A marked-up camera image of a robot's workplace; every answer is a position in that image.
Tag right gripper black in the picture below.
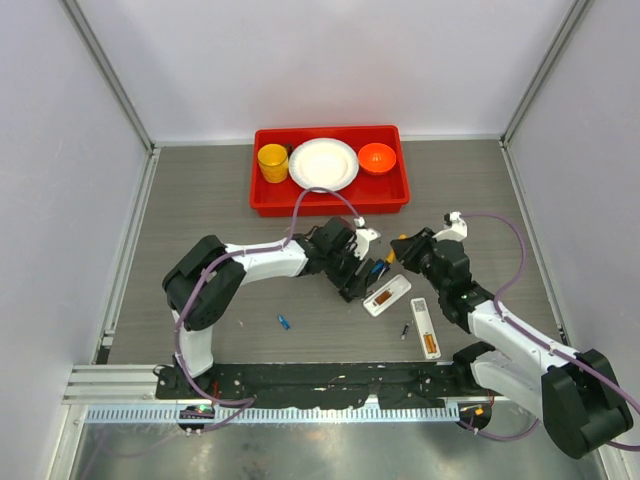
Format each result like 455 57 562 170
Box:
392 227 448 295

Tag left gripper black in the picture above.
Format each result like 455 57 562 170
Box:
324 245 375 300

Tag orange handled screwdriver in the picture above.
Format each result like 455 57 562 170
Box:
385 234 407 265

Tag black remote blue batteries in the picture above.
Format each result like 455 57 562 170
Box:
363 259 391 298

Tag white remote control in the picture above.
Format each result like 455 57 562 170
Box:
362 274 412 318

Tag blue aaa battery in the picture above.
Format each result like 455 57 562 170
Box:
371 260 389 275
278 315 291 330

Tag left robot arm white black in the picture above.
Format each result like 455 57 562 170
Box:
162 217 384 399

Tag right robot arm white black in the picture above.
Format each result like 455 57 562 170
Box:
391 228 634 459

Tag white remote orange batteries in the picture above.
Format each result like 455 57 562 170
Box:
410 298 441 360

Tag red plastic tray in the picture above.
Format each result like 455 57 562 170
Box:
248 125 411 217

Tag white paper plate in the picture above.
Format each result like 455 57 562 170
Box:
288 138 359 191

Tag orange AAA battery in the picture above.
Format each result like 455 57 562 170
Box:
422 334 439 358

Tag orange plastic bowl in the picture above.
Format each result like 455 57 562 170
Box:
358 142 397 176

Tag yellow plastic cup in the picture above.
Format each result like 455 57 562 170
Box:
257 144 289 184

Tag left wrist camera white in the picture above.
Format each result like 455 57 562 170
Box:
353 216 381 260

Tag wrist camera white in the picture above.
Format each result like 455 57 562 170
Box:
433 211 468 242
353 216 381 260

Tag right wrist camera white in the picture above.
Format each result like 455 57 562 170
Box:
433 211 468 242

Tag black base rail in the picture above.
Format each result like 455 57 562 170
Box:
153 362 498 410

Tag white slotted cable duct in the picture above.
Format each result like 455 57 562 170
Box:
85 402 460 425

